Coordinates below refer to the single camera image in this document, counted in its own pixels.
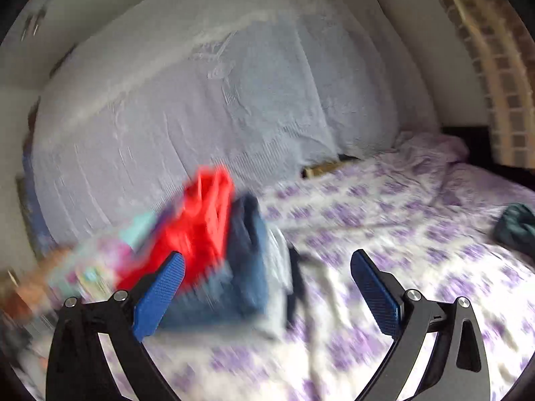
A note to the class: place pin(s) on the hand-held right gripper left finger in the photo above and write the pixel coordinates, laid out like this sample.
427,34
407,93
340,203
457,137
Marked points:
161,296

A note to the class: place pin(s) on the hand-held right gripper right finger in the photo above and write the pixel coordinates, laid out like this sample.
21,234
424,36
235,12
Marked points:
376,292

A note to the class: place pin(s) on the red pants with striped trim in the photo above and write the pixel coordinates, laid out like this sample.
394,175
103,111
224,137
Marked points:
196,225

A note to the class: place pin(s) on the folded grey pants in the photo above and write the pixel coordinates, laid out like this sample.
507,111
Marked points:
278,259

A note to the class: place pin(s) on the folded floral pastel cloth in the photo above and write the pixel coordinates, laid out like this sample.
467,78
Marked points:
104,259

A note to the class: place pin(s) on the purple floral bedspread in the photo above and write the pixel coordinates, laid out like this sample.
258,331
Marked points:
376,217

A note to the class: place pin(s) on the folded blue jeans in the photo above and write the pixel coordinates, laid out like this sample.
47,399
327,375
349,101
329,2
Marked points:
246,267

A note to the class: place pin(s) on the brown wooden object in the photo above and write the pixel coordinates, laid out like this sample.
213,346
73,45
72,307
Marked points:
29,288

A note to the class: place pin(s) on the small dark brown object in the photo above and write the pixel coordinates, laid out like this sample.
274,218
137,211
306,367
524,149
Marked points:
324,169

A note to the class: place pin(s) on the dark green cloth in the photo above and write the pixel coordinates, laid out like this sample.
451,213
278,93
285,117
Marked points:
516,223

